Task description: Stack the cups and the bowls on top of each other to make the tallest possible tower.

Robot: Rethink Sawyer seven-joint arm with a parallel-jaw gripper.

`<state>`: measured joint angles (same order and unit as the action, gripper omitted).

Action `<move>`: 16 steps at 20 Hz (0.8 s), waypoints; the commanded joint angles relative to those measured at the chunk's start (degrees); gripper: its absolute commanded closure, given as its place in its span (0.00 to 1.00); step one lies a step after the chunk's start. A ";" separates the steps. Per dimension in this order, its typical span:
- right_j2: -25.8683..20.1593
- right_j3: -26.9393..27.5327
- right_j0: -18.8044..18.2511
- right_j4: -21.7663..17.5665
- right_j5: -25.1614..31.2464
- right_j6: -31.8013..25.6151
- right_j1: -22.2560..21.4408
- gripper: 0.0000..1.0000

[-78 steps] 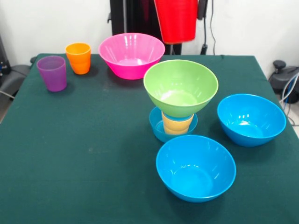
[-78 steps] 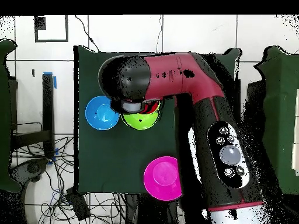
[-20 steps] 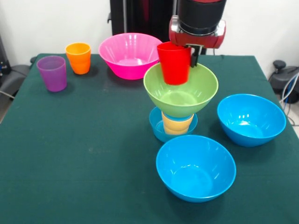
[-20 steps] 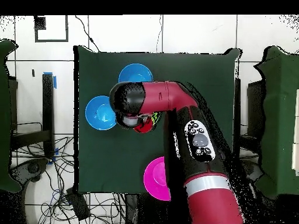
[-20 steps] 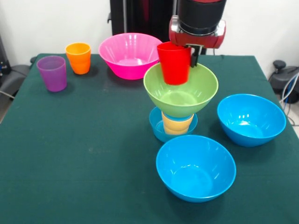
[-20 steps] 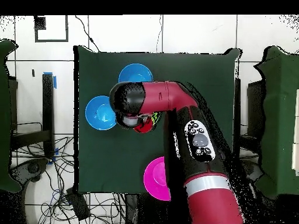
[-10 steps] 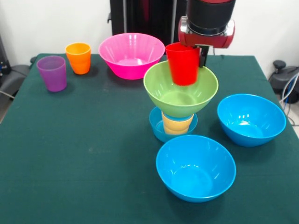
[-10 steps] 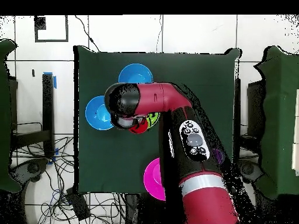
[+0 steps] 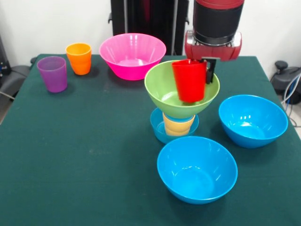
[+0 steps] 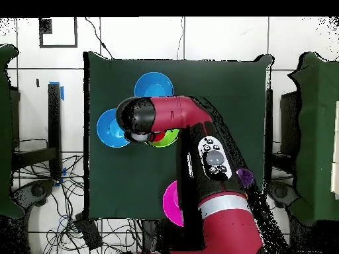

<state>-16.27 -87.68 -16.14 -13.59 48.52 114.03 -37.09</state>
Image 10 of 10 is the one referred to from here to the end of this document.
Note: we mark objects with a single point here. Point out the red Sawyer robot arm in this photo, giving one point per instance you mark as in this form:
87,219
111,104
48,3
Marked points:
172,113

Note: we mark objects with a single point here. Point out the black floor frame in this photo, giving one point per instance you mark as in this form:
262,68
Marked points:
45,26

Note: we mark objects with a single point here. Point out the black power adapter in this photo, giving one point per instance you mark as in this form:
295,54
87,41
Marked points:
88,232

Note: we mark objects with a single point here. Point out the black stand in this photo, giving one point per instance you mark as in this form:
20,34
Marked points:
54,119

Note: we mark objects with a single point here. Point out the red cup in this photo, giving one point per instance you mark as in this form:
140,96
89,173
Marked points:
159,136

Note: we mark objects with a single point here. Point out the green bowl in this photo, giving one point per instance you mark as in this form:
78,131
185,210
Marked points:
169,139

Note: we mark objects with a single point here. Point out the pink bowl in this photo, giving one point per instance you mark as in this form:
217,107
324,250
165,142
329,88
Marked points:
172,203

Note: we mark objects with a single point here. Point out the large blue bowl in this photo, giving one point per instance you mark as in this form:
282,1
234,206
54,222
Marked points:
106,129
153,84

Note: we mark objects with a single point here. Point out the black chair base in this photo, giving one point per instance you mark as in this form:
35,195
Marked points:
280,191
37,190

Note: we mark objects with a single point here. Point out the dark green tablecloth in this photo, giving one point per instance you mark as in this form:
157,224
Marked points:
225,79

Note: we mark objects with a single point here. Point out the purple cup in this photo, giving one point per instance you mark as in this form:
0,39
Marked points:
245,177

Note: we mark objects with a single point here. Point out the green covered side table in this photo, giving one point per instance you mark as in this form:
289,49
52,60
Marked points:
5,132
317,132

